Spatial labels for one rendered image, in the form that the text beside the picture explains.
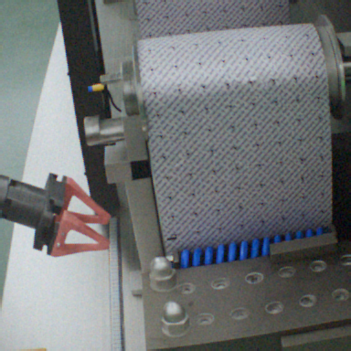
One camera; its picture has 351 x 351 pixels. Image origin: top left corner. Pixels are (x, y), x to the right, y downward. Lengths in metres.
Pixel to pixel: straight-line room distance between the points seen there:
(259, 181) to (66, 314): 0.38
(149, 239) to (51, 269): 0.22
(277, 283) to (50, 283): 0.43
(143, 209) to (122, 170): 0.07
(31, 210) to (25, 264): 0.33
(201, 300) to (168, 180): 0.16
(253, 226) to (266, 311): 0.16
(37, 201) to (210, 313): 0.27
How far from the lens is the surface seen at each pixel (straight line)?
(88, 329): 1.16
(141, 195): 1.11
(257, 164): 1.01
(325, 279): 1.00
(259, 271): 1.02
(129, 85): 0.98
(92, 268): 1.28
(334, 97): 1.00
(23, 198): 1.01
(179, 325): 0.92
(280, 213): 1.06
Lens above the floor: 1.67
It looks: 31 degrees down
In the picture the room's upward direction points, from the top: 8 degrees counter-clockwise
